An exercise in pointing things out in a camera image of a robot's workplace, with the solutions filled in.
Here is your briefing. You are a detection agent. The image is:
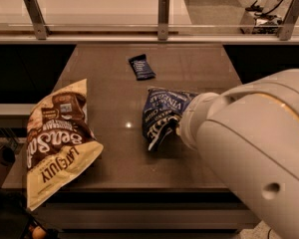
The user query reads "left metal railing bracket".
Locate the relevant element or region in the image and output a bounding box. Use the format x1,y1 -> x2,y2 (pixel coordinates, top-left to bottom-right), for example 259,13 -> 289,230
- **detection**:
23,0 -> 50,40

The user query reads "middle metal railing bracket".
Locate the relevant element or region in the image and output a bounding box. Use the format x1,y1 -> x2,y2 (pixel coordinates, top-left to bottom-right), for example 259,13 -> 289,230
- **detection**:
157,0 -> 169,41

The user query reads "dark blue snack bar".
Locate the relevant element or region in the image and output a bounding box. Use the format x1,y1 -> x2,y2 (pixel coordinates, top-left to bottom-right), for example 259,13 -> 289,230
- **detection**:
129,54 -> 155,81

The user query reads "dark bin with items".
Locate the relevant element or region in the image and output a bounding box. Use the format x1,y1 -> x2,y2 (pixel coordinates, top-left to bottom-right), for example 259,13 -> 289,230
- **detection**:
0,188 -> 60,239

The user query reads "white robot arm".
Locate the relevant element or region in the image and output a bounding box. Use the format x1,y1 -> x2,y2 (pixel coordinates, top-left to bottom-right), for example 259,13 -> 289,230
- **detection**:
179,69 -> 299,239

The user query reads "glass railing panel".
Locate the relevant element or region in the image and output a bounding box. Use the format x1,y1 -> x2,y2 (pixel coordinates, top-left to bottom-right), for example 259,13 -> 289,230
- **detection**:
0,0 -> 290,29

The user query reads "blue chip bag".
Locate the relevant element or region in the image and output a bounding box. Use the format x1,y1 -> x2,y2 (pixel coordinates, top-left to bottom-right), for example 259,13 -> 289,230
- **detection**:
142,87 -> 197,151

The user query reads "brown chip bag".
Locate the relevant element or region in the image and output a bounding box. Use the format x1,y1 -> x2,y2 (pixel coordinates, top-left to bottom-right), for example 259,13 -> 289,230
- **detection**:
26,80 -> 104,210

